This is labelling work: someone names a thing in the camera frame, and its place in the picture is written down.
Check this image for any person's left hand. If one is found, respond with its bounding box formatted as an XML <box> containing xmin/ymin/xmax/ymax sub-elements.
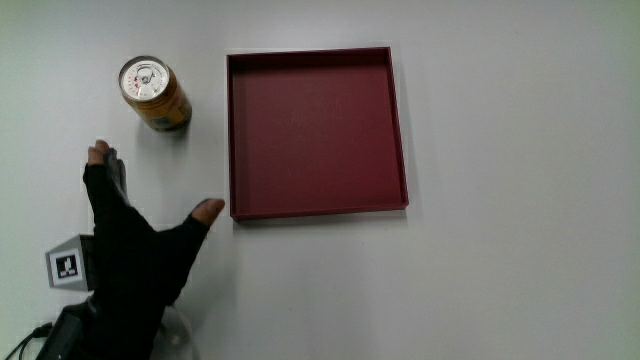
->
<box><xmin>44</xmin><ymin>139</ymin><xmax>227</xmax><ymax>321</ymax></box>

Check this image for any golden red bull can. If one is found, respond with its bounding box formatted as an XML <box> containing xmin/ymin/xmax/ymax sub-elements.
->
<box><xmin>117</xmin><ymin>55</ymin><xmax>194</xmax><ymax>133</ymax></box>

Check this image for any person's left forearm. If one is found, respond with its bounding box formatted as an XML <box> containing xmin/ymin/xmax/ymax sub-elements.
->
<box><xmin>84</xmin><ymin>298</ymin><xmax>169</xmax><ymax>360</ymax></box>

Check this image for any white desk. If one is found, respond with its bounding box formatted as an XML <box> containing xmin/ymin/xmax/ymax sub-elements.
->
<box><xmin>0</xmin><ymin>0</ymin><xmax>640</xmax><ymax>360</ymax></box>

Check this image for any black wrist tracker box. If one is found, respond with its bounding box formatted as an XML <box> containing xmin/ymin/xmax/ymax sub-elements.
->
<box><xmin>34</xmin><ymin>303</ymin><xmax>94</xmax><ymax>360</ymax></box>

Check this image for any dark red square tray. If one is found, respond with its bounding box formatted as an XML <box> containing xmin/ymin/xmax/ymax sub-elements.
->
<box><xmin>225</xmin><ymin>46</ymin><xmax>410</xmax><ymax>223</ymax></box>

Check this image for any black cable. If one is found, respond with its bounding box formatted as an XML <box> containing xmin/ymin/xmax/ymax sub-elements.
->
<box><xmin>3</xmin><ymin>322</ymin><xmax>54</xmax><ymax>360</ymax></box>

